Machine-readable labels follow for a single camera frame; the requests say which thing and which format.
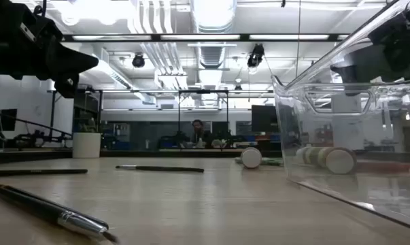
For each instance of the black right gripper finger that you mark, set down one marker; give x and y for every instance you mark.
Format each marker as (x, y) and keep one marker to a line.
(352, 73)

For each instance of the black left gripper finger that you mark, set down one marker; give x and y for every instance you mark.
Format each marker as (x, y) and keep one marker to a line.
(67, 86)
(72, 59)

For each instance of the tape rolls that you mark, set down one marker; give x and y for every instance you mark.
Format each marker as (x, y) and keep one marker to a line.
(340, 161)

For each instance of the long black pencil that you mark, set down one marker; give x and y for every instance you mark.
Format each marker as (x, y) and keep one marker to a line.
(38, 172)

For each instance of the thick black paintbrush chrome ferrule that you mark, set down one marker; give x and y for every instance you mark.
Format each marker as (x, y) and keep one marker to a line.
(38, 206)

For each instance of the black paintbrush long silver ferrule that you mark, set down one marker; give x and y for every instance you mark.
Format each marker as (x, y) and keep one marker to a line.
(164, 168)

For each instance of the pink paint bottle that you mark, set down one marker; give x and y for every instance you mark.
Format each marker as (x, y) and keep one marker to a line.
(251, 158)

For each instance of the small green plant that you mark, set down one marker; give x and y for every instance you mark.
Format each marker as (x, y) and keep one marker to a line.
(87, 126)

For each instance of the white plant pot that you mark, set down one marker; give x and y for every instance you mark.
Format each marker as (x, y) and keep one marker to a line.
(86, 145)

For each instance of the black ceiling spotlight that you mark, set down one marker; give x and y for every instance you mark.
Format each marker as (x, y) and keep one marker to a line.
(255, 56)
(138, 61)

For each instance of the black background monitor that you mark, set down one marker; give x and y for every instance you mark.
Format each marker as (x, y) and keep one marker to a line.
(5, 119)

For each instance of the large black background screen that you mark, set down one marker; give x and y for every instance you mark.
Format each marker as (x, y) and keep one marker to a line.
(264, 119)

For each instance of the clear plastic bin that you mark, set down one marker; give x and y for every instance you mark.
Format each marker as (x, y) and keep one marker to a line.
(327, 197)

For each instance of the person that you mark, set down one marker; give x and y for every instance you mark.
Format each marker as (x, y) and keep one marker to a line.
(198, 131)

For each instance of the black aluminium table frame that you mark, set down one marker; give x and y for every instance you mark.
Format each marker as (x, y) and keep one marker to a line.
(140, 154)

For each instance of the black background workstation frame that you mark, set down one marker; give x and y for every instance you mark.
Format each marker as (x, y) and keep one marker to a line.
(179, 119)

